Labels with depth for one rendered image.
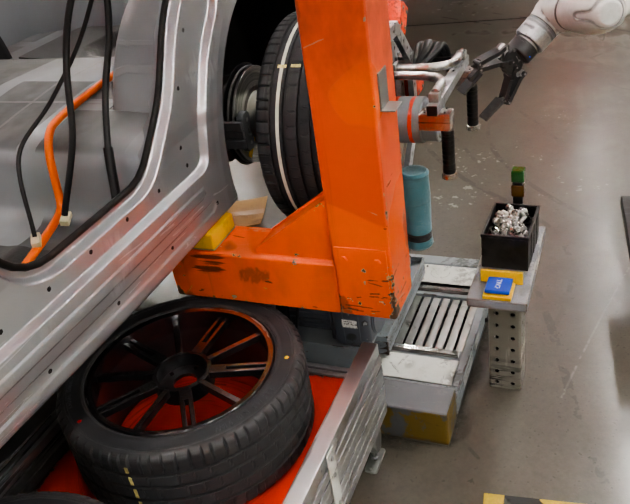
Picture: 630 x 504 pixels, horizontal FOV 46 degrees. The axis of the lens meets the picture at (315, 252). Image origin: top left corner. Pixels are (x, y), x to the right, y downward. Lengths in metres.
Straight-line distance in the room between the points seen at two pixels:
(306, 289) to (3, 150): 0.95
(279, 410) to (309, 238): 0.45
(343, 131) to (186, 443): 0.81
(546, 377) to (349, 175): 1.13
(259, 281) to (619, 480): 1.14
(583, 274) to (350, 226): 1.42
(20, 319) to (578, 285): 2.11
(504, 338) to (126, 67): 1.40
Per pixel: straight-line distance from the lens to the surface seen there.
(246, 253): 2.07
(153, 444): 1.82
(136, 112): 2.21
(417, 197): 2.24
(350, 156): 1.76
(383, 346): 2.53
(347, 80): 1.69
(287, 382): 1.87
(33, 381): 1.61
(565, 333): 2.78
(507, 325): 2.38
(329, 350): 2.42
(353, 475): 2.08
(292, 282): 2.03
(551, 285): 3.01
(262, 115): 2.13
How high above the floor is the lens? 1.73
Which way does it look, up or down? 31 degrees down
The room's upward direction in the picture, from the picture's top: 9 degrees counter-clockwise
